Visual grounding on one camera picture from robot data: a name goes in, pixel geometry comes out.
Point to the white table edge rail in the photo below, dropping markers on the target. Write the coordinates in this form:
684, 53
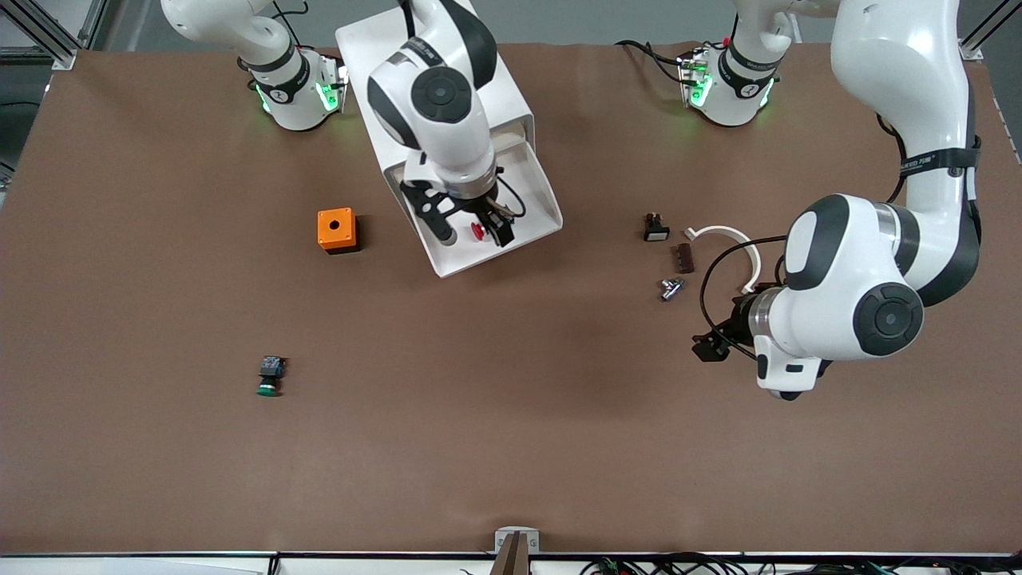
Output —
160, 565

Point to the small metal fitting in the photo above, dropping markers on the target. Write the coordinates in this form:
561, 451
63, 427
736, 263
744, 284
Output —
671, 289

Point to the white cabinet drawer dark label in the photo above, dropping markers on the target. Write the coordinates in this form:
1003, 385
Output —
531, 196

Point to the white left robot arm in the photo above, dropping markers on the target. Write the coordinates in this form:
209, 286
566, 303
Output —
846, 287

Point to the green push button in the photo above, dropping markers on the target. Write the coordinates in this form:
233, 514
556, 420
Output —
271, 367

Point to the aluminium frame profile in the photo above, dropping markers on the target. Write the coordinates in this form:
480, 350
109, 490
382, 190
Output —
968, 49
60, 54

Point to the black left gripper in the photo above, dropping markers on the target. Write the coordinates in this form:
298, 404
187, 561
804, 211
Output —
732, 326

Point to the white curved plastic bracket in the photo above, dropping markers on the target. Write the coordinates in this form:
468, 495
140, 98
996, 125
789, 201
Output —
722, 230

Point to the white drawer cabinet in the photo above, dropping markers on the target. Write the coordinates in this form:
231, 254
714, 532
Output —
359, 48

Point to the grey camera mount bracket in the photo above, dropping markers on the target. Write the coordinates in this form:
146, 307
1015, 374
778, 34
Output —
503, 535

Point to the brown mount bar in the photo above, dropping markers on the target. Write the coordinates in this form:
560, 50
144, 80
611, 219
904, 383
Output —
511, 563

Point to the red push button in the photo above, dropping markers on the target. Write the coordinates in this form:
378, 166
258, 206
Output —
479, 231

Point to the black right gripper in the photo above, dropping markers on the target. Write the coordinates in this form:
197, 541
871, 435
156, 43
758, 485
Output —
484, 209

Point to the orange button enclosure box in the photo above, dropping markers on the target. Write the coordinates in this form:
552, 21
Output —
335, 228

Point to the brown table cover sheet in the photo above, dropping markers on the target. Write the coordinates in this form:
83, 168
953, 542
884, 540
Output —
511, 399

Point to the brown terminal block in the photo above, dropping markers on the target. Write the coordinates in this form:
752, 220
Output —
684, 258

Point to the black switch white face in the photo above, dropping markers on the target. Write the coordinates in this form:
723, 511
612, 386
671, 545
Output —
656, 231

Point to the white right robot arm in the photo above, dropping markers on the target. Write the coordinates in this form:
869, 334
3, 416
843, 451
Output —
439, 120

